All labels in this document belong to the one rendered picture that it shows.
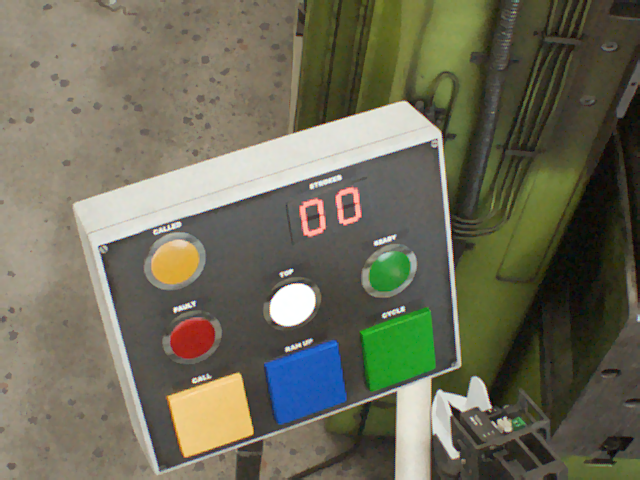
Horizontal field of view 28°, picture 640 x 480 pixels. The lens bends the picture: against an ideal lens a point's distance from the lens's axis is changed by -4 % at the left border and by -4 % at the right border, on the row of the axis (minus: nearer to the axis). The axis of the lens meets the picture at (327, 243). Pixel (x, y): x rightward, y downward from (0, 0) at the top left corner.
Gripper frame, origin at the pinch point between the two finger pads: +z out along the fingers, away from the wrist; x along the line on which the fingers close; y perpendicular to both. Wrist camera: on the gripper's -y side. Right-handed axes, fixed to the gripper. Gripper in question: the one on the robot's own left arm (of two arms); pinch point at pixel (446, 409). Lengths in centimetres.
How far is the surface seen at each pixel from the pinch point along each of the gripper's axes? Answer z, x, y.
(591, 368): 22.8, -30.2, -23.7
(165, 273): 10.7, 21.1, 17.3
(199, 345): 10.7, 19.5, 8.6
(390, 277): 10.7, 0.0, 9.0
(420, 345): 10.4, -2.2, 0.0
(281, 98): 146, -33, -38
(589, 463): 35, -37, -53
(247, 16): 167, -34, -26
